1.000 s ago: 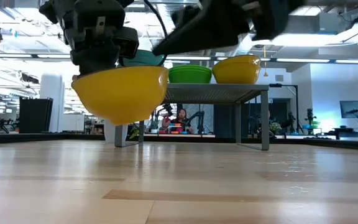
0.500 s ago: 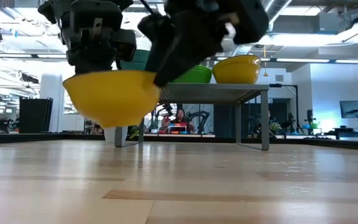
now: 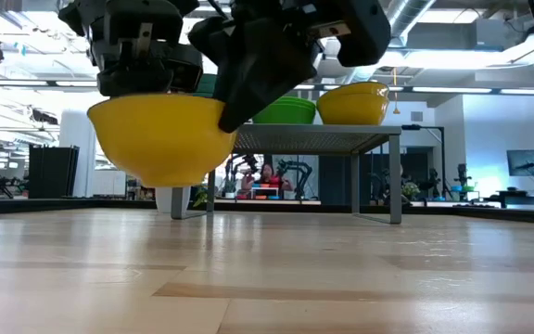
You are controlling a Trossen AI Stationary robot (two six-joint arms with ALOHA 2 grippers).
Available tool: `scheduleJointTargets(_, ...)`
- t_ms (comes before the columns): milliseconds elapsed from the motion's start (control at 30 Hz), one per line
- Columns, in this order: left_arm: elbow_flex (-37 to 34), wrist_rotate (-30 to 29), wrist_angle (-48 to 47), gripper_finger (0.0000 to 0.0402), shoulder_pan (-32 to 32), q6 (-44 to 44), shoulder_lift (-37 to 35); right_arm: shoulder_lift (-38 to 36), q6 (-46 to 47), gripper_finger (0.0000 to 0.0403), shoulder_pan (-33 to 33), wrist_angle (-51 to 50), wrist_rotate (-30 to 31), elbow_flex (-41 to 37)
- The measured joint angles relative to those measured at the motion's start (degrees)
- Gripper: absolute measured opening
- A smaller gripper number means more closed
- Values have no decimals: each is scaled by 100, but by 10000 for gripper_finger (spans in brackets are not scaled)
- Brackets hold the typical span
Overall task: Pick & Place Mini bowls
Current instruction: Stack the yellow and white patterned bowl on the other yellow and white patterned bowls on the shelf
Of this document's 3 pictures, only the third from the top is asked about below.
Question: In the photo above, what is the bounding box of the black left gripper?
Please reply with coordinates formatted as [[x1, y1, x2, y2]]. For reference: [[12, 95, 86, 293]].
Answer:
[[57, 0, 392, 135]]

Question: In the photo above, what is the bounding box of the green plastic bowl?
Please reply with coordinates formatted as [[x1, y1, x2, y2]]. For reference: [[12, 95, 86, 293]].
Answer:
[[271, 95, 317, 105], [251, 100, 318, 125]]

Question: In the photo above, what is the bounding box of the yellow floral patterned bowl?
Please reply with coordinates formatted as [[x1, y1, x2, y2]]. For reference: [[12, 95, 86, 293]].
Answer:
[[86, 92, 239, 189], [317, 81, 391, 96], [316, 90, 391, 126]]

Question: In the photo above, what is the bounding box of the teal floral patterned bowl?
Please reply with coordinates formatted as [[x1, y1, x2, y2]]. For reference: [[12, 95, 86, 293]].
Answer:
[[196, 72, 219, 98]]

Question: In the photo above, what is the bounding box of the grey perforated metal shelf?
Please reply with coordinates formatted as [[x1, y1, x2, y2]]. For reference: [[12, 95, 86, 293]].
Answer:
[[171, 122, 403, 225]]

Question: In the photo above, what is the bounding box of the person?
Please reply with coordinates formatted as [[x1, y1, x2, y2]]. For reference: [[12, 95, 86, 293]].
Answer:
[[240, 161, 295, 196]]

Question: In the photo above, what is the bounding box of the black cabinet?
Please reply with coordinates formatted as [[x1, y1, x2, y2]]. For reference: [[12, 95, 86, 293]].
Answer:
[[28, 145, 81, 199]]

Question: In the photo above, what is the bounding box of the black background desk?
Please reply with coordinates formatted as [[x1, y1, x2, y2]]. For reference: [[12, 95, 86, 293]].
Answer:
[[484, 188, 534, 211]]

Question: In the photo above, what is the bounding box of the black aluminium table frame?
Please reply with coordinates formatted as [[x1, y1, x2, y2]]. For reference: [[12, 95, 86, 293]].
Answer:
[[0, 197, 534, 227]]

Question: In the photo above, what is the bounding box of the silver ceiling duct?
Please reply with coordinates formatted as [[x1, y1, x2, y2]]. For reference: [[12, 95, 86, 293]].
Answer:
[[340, 0, 438, 84]]

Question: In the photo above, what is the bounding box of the wall monitor screen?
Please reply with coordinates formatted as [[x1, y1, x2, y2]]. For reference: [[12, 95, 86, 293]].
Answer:
[[506, 148, 534, 178]]

